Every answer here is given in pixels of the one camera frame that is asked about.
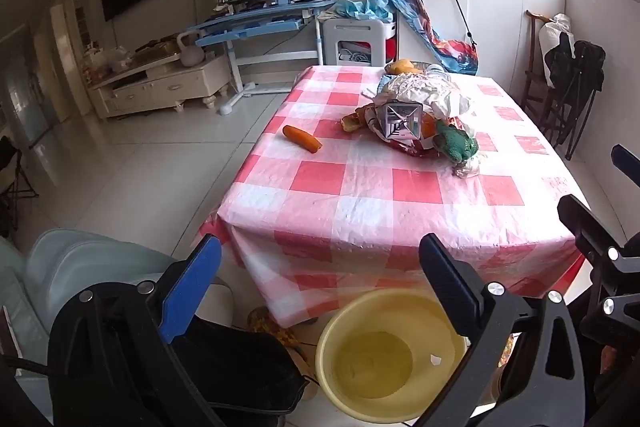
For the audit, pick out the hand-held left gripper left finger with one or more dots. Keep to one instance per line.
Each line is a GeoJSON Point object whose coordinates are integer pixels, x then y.
{"type": "Point", "coordinates": [192, 289]}

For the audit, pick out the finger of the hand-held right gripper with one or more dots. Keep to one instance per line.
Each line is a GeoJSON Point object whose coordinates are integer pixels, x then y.
{"type": "Point", "coordinates": [582, 219]}
{"type": "Point", "coordinates": [627, 164]}

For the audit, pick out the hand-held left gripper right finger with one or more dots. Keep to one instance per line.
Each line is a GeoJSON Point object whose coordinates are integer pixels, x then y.
{"type": "Point", "coordinates": [445, 287]}

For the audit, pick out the yellow plastic basin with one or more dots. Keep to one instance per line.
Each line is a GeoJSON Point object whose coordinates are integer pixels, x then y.
{"type": "Point", "coordinates": [380, 357]}

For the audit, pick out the white paper wad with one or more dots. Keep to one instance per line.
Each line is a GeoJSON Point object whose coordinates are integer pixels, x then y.
{"type": "Point", "coordinates": [470, 166]}

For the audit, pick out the green wrapper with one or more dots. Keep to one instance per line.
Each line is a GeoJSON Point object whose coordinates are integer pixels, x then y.
{"type": "Point", "coordinates": [455, 142]}

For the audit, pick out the drink carton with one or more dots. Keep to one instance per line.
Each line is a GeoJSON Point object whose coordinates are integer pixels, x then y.
{"type": "Point", "coordinates": [400, 122]}

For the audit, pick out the long orange carrot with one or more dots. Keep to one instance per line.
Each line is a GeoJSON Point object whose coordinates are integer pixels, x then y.
{"type": "Point", "coordinates": [357, 119]}

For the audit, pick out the clear plastic bottle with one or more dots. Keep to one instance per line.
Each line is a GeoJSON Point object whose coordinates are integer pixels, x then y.
{"type": "Point", "coordinates": [437, 69]}

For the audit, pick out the patterned yellow slipper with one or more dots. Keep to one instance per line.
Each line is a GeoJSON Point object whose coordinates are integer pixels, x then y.
{"type": "Point", "coordinates": [277, 332]}

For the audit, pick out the black cloth bag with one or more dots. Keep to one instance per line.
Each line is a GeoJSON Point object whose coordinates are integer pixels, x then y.
{"type": "Point", "coordinates": [250, 367]}

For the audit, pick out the black folding chair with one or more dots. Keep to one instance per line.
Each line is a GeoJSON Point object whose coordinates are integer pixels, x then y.
{"type": "Point", "coordinates": [580, 77]}

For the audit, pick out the red white checked tablecloth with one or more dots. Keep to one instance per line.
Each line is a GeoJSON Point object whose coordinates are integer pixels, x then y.
{"type": "Point", "coordinates": [380, 207]}

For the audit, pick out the pale green sofa chair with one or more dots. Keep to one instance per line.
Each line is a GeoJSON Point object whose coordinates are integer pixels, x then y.
{"type": "Point", "coordinates": [75, 257]}

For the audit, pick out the dark wooden chair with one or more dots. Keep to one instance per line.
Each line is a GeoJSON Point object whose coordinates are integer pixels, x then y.
{"type": "Point", "coordinates": [530, 77]}

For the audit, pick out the white stuffed bag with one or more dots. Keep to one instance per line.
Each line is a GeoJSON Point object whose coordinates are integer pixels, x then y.
{"type": "Point", "coordinates": [552, 32]}

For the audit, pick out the white storage cabinet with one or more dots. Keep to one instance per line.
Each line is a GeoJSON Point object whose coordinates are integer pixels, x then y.
{"type": "Point", "coordinates": [500, 7]}

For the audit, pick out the cream television cabinet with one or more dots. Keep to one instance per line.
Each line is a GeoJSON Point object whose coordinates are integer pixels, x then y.
{"type": "Point", "coordinates": [160, 84]}

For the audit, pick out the black tripod stand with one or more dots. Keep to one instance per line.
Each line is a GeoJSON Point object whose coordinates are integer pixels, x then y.
{"type": "Point", "coordinates": [12, 177]}

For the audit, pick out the white kettlebell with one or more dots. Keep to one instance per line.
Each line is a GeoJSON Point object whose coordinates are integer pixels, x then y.
{"type": "Point", "coordinates": [190, 52]}

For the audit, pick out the white plastic stool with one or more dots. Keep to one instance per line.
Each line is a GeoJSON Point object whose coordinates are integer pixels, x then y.
{"type": "Point", "coordinates": [357, 37]}

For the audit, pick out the blue study desk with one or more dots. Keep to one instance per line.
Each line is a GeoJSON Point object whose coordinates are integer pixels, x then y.
{"type": "Point", "coordinates": [260, 19]}

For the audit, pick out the blue plastic bag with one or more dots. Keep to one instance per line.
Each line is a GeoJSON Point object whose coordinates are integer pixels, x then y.
{"type": "Point", "coordinates": [365, 7]}

